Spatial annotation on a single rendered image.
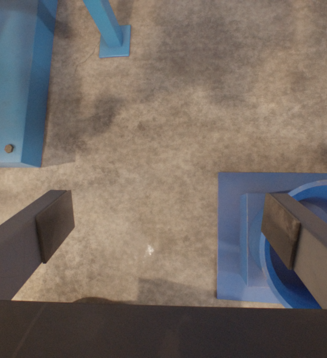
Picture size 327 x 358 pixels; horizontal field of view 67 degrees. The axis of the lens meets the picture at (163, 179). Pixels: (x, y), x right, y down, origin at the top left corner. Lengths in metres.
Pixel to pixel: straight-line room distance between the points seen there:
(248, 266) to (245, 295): 0.19
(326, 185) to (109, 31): 0.90
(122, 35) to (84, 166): 0.57
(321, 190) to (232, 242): 0.40
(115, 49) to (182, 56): 0.28
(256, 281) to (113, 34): 1.00
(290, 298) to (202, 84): 0.77
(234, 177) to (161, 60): 0.56
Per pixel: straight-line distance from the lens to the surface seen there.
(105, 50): 1.19
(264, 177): 0.95
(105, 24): 1.09
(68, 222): 0.16
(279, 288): 0.61
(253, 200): 0.79
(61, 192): 0.16
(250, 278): 0.81
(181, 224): 0.93
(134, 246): 0.96
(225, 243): 0.92
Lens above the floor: 0.92
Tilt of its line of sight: 79 degrees down
